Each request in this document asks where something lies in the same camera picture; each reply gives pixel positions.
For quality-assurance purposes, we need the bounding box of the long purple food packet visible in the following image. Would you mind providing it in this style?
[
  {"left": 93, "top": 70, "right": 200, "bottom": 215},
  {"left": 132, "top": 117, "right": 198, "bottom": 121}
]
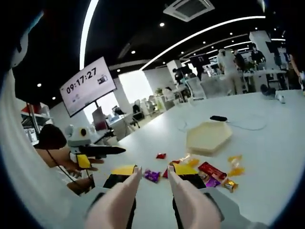
[{"left": 204, "top": 176, "right": 222, "bottom": 188}]

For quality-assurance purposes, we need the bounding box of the small yellow pastry food packet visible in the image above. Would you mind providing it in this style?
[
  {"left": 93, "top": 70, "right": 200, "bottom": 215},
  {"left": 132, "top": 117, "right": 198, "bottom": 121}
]
[{"left": 177, "top": 154, "right": 200, "bottom": 167}]

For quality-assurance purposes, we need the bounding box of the beige hexagonal container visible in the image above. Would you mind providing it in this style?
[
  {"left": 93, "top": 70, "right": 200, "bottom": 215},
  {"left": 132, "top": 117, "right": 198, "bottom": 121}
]
[{"left": 185, "top": 121, "right": 233, "bottom": 157}]

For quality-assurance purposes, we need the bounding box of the grey office chair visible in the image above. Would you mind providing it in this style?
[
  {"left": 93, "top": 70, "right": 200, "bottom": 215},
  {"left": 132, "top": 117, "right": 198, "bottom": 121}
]
[{"left": 205, "top": 78, "right": 230, "bottom": 97}]

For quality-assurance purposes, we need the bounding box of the white storage shelf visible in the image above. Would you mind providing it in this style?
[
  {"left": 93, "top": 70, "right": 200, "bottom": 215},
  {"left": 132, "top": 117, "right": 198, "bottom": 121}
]
[{"left": 20, "top": 102, "right": 54, "bottom": 144}]

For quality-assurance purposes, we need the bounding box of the dark red food packet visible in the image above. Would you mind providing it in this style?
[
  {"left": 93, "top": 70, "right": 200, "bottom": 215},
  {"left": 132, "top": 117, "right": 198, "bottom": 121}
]
[{"left": 198, "top": 162, "right": 227, "bottom": 180}]

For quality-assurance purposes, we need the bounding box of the white mesh office chair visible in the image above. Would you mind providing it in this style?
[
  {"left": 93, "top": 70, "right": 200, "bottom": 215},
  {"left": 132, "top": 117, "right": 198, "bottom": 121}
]
[{"left": 186, "top": 77, "right": 207, "bottom": 101}]

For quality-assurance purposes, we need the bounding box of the person's white shirt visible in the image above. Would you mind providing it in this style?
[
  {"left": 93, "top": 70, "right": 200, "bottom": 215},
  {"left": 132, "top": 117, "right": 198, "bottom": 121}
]
[{"left": 0, "top": 69, "right": 96, "bottom": 229}]

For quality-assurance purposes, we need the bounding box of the black hanging display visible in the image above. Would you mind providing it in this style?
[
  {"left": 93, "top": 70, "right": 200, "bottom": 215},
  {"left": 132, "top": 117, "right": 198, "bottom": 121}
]
[{"left": 189, "top": 54, "right": 211, "bottom": 68}]

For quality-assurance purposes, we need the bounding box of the ceiling air conditioner vent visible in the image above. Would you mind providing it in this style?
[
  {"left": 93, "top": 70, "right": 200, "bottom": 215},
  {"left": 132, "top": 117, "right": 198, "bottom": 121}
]
[{"left": 163, "top": 0, "right": 215, "bottom": 22}]

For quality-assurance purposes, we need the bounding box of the dark grey strap device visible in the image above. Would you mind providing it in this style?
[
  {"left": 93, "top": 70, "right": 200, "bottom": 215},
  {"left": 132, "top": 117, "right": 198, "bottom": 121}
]
[{"left": 260, "top": 83, "right": 277, "bottom": 96}]

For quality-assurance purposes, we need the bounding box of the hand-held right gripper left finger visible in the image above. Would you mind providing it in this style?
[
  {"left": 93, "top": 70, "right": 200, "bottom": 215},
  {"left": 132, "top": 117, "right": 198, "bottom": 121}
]
[{"left": 87, "top": 164, "right": 139, "bottom": 229}]

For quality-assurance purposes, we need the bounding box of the person's left hand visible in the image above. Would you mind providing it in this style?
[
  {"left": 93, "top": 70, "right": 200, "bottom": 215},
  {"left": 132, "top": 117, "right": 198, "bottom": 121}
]
[{"left": 61, "top": 155, "right": 105, "bottom": 194}]

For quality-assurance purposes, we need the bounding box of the white charging cable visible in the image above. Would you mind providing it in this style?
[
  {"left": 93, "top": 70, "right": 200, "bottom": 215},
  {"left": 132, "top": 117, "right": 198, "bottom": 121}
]
[{"left": 226, "top": 114, "right": 267, "bottom": 131}]

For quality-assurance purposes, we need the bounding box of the large display screen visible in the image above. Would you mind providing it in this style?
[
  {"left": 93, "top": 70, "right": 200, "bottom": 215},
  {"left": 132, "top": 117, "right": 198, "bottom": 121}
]
[{"left": 59, "top": 56, "right": 118, "bottom": 118}]

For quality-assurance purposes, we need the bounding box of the black cable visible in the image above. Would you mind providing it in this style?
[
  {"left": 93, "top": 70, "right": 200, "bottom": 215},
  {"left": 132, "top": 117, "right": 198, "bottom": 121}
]
[{"left": 46, "top": 149, "right": 81, "bottom": 186}]

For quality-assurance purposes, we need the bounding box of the curved ceiling light strip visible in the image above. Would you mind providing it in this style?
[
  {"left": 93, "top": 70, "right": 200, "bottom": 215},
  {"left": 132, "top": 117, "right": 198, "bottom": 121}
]
[
  {"left": 140, "top": 16, "right": 266, "bottom": 71},
  {"left": 79, "top": 0, "right": 100, "bottom": 71}
]

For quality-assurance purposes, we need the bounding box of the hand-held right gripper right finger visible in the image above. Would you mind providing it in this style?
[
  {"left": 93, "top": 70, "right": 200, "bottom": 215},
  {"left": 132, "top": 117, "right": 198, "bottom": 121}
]
[{"left": 175, "top": 163, "right": 270, "bottom": 229}]

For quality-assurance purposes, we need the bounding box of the short purple food packet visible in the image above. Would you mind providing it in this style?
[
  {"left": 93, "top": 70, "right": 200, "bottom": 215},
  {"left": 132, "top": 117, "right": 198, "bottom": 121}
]
[{"left": 143, "top": 168, "right": 161, "bottom": 183}]

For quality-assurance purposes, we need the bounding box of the white office desk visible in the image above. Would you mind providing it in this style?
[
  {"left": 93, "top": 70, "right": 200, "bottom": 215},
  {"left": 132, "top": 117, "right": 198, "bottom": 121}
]
[{"left": 243, "top": 69, "right": 286, "bottom": 91}]

